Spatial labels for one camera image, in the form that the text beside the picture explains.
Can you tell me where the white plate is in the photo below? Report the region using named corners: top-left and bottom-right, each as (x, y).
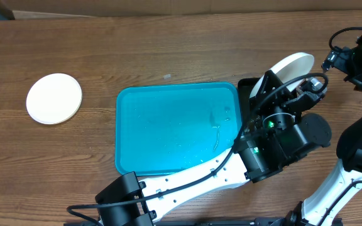
top-left (249, 52), bottom-right (315, 99)
top-left (26, 73), bottom-right (82, 125)

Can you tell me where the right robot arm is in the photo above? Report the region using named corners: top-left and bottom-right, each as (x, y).
top-left (276, 28), bottom-right (362, 225)

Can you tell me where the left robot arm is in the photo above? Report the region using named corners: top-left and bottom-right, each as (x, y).
top-left (96, 71), bottom-right (331, 225)

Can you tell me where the black water tray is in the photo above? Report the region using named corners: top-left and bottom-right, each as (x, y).
top-left (238, 78), bottom-right (259, 126)

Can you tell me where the teal plastic tray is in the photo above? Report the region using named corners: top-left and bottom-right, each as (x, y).
top-left (114, 82), bottom-right (241, 176)

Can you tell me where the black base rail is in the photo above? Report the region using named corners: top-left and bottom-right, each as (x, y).
top-left (63, 215), bottom-right (344, 226)

